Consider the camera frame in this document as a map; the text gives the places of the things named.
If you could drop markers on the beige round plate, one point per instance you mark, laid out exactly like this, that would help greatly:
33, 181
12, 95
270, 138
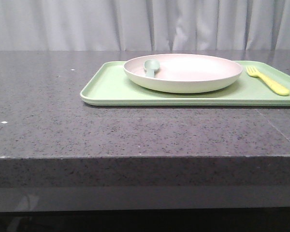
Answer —
184, 73

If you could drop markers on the yellow plastic fork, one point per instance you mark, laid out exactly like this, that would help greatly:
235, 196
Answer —
274, 86

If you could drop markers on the light green rectangular tray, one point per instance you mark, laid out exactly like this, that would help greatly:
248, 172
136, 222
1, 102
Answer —
110, 86

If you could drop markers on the sage green spoon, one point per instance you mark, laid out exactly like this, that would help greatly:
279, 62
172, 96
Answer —
151, 66

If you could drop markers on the white pleated curtain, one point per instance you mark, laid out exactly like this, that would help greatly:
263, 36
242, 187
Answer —
144, 25

